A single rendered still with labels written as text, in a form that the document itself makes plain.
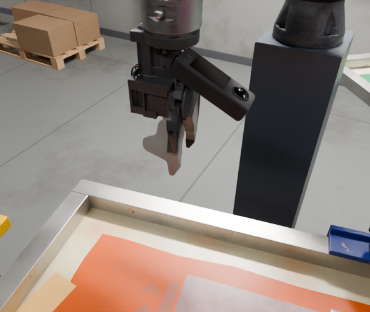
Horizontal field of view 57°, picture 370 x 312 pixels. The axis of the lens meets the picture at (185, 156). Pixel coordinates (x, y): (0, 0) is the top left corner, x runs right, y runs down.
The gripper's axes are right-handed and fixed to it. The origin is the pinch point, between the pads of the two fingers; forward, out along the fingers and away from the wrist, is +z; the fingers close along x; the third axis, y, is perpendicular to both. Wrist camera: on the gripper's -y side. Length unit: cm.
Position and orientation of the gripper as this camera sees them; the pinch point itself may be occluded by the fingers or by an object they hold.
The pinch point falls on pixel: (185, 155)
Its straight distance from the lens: 55.0
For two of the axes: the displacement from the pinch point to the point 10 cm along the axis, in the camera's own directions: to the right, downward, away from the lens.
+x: -3.4, 5.9, -7.4
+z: -0.2, 7.8, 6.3
